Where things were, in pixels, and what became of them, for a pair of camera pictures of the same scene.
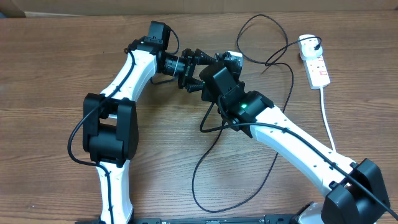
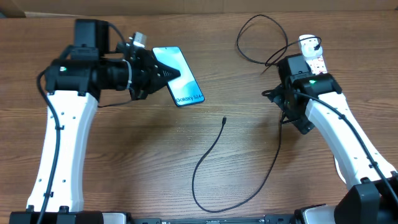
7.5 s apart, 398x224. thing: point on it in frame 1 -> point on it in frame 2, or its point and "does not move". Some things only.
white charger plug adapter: (310, 46) does not move
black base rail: (283, 219) does not move
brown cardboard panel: (25, 9) does not move
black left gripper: (198, 57) -> (153, 69)
